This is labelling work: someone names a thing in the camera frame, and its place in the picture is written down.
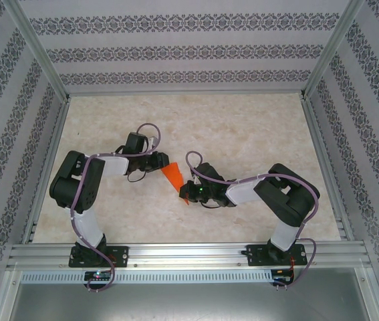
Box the left wrist thin black cable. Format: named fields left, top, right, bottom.
left=127, top=169, right=148, bottom=183

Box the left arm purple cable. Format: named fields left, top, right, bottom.
left=70, top=122, right=162, bottom=294

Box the aluminium frame post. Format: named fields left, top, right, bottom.
left=299, top=0, right=367, bottom=101
left=5, top=0, right=72, bottom=101

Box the grey metal sheet panel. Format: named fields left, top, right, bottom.
left=8, top=282, right=370, bottom=321

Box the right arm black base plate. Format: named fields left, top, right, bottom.
left=246, top=243, right=308, bottom=268

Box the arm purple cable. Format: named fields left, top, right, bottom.
left=70, top=122, right=162, bottom=294
left=185, top=151, right=321, bottom=290

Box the aluminium table side rail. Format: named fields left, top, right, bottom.
left=21, top=96, right=73, bottom=244
left=301, top=93, right=356, bottom=242

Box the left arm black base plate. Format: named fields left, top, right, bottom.
left=68, top=246, right=130, bottom=268

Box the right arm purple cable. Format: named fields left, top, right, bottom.
left=185, top=151, right=321, bottom=290

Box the aluminium mounting rail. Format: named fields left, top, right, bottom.
left=7, top=243, right=372, bottom=269

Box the slotted grey cable duct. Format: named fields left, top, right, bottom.
left=20, top=270, right=274, bottom=284

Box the orange paper sheet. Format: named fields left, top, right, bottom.
left=160, top=162, right=191, bottom=206

